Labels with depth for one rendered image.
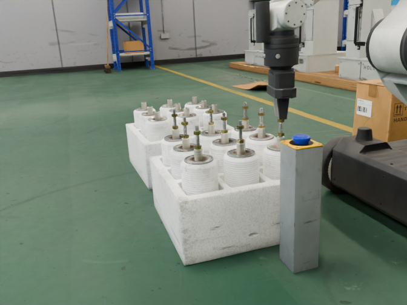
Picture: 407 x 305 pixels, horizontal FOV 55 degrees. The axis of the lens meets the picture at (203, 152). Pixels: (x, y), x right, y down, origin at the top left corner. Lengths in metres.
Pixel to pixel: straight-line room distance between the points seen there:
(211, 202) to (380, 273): 0.43
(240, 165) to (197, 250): 0.24
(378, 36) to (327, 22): 3.35
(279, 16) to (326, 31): 3.47
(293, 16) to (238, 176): 0.41
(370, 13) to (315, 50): 0.79
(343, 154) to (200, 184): 0.52
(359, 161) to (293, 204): 0.39
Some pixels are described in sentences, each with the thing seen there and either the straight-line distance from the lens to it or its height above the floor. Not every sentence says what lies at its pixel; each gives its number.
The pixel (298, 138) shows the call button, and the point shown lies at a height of 0.33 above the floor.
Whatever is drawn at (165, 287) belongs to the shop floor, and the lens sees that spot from 0.97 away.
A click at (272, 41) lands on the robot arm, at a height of 0.53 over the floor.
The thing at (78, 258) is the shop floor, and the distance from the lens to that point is 1.14.
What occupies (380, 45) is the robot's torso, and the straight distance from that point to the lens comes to 1.11.
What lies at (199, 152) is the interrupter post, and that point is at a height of 0.27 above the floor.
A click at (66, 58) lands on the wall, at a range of 7.25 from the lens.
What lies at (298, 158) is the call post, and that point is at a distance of 0.88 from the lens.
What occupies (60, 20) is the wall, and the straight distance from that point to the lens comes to 7.25.
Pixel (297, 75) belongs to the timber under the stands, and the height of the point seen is 0.05.
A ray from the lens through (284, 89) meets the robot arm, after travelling 1.00.
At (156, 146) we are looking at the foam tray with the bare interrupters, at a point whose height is 0.17.
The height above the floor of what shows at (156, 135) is 0.20.
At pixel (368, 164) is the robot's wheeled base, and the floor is 0.17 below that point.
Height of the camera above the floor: 0.57
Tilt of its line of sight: 17 degrees down
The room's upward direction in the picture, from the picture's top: 3 degrees counter-clockwise
